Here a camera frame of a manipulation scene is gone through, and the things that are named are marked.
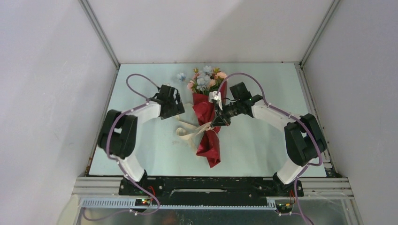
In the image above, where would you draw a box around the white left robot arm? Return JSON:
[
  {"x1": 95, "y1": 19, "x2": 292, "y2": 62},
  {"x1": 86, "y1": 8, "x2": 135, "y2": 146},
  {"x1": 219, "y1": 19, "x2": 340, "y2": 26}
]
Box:
[{"x1": 97, "y1": 85, "x2": 185, "y2": 195}]

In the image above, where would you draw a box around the left circuit board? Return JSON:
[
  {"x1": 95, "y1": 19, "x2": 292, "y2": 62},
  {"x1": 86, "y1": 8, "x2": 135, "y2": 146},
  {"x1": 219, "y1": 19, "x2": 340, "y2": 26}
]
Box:
[{"x1": 134, "y1": 198, "x2": 152, "y2": 207}]

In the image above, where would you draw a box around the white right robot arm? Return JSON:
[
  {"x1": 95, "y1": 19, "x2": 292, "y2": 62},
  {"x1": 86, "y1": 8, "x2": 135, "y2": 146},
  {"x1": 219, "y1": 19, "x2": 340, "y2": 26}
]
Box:
[{"x1": 208, "y1": 82, "x2": 327, "y2": 196}]

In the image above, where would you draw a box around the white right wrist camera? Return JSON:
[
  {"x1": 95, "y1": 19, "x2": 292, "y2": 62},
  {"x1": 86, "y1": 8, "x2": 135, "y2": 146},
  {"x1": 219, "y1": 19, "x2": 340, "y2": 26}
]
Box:
[{"x1": 208, "y1": 91, "x2": 223, "y2": 111}]

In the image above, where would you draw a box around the pink rose stem with blue bud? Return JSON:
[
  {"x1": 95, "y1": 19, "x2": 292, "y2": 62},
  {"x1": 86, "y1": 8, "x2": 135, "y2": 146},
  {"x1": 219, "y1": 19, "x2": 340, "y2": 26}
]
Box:
[{"x1": 176, "y1": 73, "x2": 186, "y2": 82}]

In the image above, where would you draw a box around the right circuit board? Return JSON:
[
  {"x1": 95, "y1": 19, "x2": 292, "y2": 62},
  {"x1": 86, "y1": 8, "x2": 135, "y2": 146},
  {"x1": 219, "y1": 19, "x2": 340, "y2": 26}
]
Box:
[{"x1": 275, "y1": 203, "x2": 294, "y2": 216}]

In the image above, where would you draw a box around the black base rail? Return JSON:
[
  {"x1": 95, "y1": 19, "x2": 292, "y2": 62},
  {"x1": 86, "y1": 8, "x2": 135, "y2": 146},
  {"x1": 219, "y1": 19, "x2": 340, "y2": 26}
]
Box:
[{"x1": 138, "y1": 176, "x2": 304, "y2": 207}]

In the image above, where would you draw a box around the peach rose stem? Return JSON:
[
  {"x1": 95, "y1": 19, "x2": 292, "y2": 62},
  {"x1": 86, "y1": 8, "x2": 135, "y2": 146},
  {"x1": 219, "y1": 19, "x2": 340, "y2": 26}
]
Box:
[{"x1": 209, "y1": 67, "x2": 228, "y2": 91}]

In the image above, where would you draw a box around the red wrapping paper sheet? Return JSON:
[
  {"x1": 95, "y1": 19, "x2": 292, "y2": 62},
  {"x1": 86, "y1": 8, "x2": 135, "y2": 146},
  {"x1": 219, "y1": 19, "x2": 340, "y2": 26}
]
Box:
[{"x1": 192, "y1": 93, "x2": 221, "y2": 168}]

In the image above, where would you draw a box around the blue flower stem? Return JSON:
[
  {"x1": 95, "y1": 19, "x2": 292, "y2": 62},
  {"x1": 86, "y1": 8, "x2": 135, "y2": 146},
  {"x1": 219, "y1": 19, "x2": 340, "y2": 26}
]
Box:
[{"x1": 196, "y1": 66, "x2": 214, "y2": 93}]

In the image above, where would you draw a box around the circuit board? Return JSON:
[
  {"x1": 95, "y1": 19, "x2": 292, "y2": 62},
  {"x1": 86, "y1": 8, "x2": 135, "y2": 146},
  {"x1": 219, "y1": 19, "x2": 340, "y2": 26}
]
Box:
[
  {"x1": 134, "y1": 198, "x2": 152, "y2": 207},
  {"x1": 275, "y1": 203, "x2": 294, "y2": 216}
]

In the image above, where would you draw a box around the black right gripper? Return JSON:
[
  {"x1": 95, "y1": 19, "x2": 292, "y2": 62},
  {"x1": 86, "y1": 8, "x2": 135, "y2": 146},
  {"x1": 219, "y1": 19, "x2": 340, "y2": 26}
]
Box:
[{"x1": 211, "y1": 101, "x2": 242, "y2": 128}]

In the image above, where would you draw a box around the cream ribbon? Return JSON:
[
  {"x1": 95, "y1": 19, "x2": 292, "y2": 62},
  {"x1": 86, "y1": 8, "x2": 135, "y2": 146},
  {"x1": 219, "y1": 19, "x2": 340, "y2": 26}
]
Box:
[{"x1": 175, "y1": 115, "x2": 214, "y2": 150}]

